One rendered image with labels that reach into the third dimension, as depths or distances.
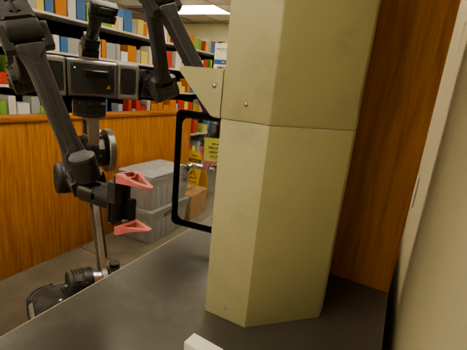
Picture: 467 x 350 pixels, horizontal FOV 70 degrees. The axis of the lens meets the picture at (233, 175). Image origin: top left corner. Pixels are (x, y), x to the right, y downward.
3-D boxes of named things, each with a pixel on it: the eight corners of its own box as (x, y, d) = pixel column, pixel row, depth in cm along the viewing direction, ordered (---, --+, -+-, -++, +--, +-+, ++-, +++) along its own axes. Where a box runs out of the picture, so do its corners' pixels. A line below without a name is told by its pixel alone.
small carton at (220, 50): (241, 73, 81) (244, 46, 79) (231, 71, 76) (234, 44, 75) (223, 71, 83) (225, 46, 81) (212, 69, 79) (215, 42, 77)
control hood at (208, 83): (274, 114, 98) (279, 78, 95) (219, 118, 70) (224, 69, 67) (240, 109, 103) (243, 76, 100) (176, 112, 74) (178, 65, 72)
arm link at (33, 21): (28, -19, 80) (-21, -16, 75) (50, 32, 80) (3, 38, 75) (40, 73, 119) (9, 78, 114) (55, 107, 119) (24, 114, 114)
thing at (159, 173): (190, 196, 344) (192, 166, 335) (151, 213, 292) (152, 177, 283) (159, 187, 362) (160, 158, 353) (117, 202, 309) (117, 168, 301)
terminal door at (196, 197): (252, 244, 108) (267, 120, 97) (170, 223, 118) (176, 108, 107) (253, 243, 109) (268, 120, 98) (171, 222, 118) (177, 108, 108)
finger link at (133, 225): (140, 212, 70) (108, 203, 74) (138, 244, 71) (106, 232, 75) (161, 205, 76) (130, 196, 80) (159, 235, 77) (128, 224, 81)
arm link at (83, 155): (102, 176, 90) (69, 188, 86) (90, 137, 84) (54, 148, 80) (117, 195, 82) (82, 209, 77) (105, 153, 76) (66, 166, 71)
